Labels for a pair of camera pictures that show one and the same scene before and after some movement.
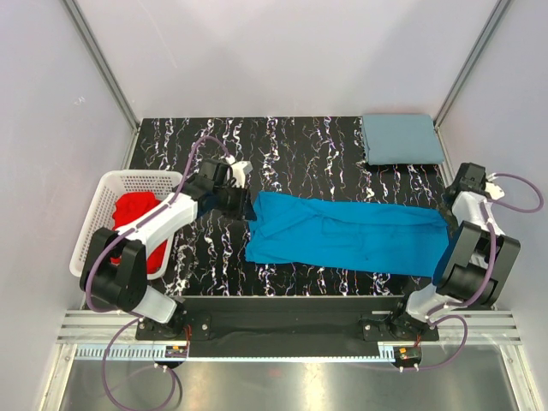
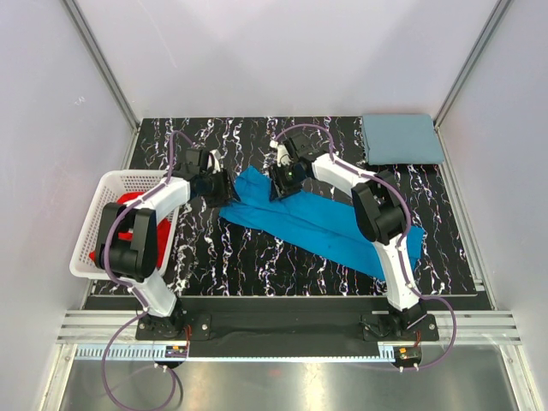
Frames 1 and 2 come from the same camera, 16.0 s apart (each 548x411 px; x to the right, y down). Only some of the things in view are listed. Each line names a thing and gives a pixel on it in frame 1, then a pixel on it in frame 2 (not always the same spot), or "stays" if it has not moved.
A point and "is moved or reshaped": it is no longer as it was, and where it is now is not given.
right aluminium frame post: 491,22 stays
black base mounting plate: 288,326 stays
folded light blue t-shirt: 401,139 stays
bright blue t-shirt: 393,239 is moved or reshaped
